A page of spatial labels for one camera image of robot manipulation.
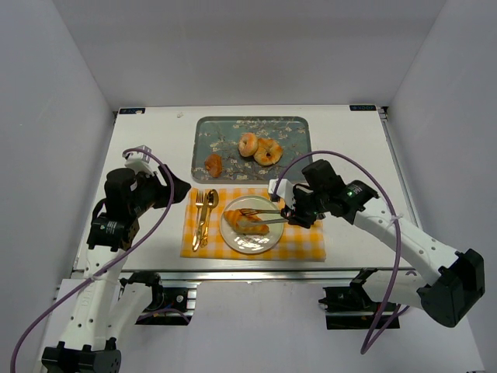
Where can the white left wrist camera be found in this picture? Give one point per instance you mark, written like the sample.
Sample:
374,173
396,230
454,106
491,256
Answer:
137,157

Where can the striped croissant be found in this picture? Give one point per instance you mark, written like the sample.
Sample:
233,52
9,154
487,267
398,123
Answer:
233,217

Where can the steel serving tongs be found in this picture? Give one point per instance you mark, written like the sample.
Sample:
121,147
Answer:
260,217

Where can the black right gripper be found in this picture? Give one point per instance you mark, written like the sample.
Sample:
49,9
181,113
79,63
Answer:
296,214

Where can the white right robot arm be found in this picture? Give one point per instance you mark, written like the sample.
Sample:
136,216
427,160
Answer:
443,281

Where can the blue label right corner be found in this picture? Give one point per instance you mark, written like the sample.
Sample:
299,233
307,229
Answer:
362,107

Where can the blue label left corner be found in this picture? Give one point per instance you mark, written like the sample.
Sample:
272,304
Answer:
131,111

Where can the glazed bagel left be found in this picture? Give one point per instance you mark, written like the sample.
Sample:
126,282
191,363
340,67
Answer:
248,145

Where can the yellow checkered cloth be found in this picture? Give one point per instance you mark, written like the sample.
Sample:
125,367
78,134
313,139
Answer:
296,243

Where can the glazed bagel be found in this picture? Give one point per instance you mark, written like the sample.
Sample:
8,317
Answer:
268,152
248,145

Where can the blue label corner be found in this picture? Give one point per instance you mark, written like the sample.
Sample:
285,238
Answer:
131,111
362,107

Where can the white ceramic plate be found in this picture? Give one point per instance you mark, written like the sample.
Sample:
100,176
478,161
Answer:
250,244

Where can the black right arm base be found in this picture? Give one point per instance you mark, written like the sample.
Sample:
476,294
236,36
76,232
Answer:
345,302

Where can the gold knife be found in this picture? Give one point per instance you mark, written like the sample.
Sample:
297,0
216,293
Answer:
202,220

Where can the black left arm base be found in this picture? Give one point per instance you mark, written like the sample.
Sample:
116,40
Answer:
172,304

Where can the gold fork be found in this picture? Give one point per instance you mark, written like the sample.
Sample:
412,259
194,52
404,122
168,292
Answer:
199,205

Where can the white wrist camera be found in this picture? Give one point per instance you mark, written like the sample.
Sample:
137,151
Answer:
281,190
137,157

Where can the gold spoon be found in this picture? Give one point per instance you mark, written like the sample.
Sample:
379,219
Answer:
213,201

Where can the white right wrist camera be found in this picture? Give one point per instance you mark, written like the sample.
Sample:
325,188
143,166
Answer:
281,190

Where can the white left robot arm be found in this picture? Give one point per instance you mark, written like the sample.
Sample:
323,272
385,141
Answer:
106,306

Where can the aluminium front rail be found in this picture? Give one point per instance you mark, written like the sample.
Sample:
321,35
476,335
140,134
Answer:
258,275

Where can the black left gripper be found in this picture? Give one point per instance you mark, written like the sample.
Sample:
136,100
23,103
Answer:
161,188

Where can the small brown pastry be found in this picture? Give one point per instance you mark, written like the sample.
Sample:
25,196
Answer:
213,164

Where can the glazed bagel right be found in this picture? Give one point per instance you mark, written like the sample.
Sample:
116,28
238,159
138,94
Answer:
268,152

